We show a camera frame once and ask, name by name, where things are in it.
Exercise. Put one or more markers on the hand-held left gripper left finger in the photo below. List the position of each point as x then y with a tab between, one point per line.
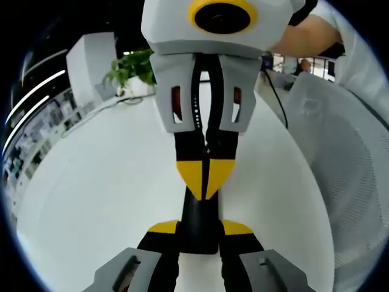
152	243

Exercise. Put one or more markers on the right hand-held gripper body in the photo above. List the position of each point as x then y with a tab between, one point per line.
170	27

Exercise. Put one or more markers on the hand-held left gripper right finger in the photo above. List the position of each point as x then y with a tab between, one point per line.
240	243

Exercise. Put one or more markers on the black cylindrical roll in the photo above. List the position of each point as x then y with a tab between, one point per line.
199	225

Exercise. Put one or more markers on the green potted plant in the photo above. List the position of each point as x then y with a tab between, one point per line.
133	64

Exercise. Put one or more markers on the white pillar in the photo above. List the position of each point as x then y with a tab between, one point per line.
91	61

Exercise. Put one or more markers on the white mesh office chair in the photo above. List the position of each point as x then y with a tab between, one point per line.
349	167

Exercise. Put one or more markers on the long ceiling light strip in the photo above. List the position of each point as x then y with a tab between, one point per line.
45	82
30	111

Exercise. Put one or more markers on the row of office desks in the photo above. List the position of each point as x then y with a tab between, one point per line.
36	134

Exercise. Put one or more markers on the person's own upper body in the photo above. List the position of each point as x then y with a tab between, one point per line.
358	45

